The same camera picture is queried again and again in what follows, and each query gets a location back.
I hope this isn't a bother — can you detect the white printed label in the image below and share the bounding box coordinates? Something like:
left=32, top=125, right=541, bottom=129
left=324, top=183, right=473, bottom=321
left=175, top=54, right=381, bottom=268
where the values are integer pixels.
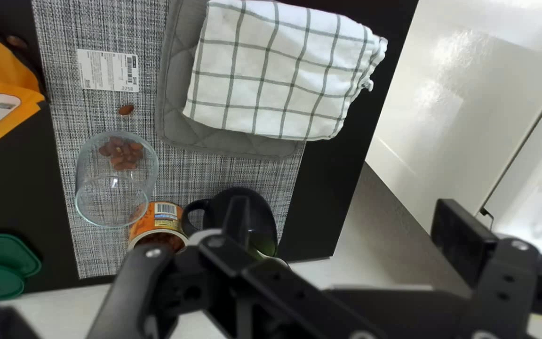
left=74, top=48, right=143, bottom=95

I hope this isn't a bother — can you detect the green lunchbox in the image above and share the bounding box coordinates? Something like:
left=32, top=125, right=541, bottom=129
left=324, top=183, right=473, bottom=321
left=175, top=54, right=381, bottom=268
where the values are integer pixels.
left=0, top=232, right=44, bottom=302

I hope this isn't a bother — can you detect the clear glass bowl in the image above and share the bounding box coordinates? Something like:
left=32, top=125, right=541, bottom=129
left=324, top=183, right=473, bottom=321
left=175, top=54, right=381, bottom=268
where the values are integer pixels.
left=74, top=131, right=160, bottom=231

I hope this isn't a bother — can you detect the small red object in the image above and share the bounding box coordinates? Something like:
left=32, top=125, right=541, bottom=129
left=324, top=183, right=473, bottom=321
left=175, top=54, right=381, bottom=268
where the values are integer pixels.
left=98, top=138, right=147, bottom=174

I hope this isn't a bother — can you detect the grey woven placemat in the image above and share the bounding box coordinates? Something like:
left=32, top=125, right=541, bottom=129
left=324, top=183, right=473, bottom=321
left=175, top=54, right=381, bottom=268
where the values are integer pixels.
left=31, top=0, right=307, bottom=281

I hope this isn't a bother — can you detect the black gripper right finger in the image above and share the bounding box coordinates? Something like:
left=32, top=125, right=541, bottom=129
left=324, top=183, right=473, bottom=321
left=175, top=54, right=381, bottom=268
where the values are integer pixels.
left=431, top=199, right=542, bottom=339

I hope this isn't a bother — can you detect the white checked dish towel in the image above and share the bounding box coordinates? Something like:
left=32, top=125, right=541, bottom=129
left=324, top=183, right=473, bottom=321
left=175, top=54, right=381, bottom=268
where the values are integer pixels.
left=181, top=0, right=390, bottom=144

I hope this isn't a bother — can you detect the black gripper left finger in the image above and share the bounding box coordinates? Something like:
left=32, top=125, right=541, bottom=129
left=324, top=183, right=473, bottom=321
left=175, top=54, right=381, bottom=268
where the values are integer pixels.
left=85, top=195, right=381, bottom=339

